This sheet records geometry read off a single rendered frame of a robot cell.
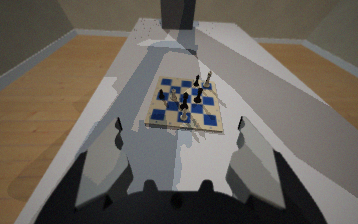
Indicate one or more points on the white chess king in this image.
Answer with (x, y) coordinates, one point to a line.
(206, 84)

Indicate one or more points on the white chess rook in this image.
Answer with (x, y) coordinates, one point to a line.
(173, 97)

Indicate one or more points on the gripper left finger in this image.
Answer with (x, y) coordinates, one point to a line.
(98, 177)

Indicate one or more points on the blue and tan chessboard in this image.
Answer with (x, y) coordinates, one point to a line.
(201, 116)

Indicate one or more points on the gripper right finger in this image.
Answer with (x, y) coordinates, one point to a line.
(261, 178)

